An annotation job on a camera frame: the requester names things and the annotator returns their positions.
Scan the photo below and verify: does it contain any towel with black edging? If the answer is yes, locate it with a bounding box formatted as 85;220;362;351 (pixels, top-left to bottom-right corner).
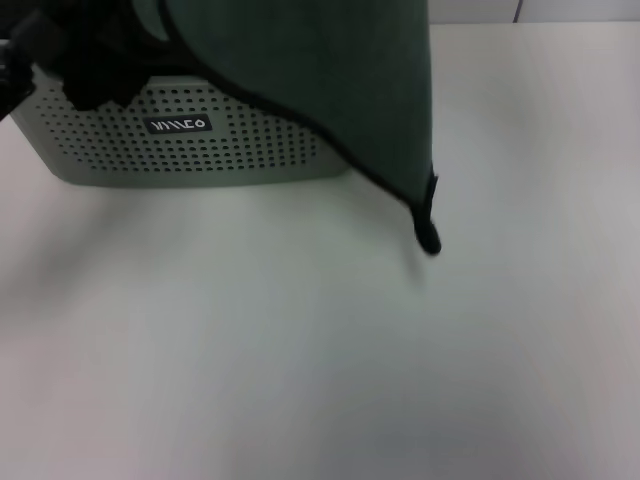
132;0;444;255

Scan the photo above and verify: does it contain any grey-green perforated storage box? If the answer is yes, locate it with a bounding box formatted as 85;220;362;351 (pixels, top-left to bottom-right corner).
7;64;354;189

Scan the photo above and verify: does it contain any black cloth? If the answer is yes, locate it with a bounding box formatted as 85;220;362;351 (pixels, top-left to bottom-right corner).
62;47;151;112

